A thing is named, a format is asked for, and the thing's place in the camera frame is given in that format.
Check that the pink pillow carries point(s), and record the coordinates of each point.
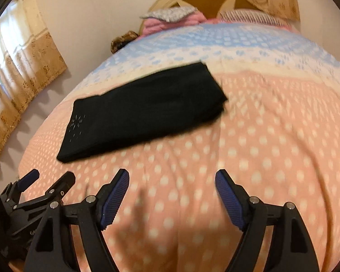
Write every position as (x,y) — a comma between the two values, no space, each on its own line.
(155,24)

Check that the grey patterned cloth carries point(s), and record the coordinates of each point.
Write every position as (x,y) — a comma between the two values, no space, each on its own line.
(170,13)

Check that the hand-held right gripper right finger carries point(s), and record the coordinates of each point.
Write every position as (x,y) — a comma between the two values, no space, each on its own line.
(229,198)

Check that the striped pillow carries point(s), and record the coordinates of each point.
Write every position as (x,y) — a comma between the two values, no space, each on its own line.
(252,17)

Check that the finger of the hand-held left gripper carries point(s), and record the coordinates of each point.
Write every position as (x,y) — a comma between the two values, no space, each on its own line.
(29,177)
(63,182)

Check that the brown fuzzy object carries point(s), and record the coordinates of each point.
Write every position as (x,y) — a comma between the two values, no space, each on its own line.
(121,41)

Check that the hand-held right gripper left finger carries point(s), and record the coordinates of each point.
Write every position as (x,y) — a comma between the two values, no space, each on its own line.
(114,198)

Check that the orange polka dot blanket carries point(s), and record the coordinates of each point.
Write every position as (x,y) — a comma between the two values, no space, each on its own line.
(243,133)

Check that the black pants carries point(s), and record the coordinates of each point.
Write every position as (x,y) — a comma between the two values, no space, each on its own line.
(144,107)

